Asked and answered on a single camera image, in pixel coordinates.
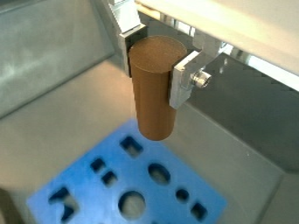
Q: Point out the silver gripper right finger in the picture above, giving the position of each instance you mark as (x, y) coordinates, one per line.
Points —
(187, 72)

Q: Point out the brown round wooden cylinder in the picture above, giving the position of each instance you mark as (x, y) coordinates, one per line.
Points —
(152, 57)

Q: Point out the blue shape sorting board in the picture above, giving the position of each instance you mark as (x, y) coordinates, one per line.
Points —
(128, 181)

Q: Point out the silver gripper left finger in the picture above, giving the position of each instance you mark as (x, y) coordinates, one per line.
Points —
(129, 28)

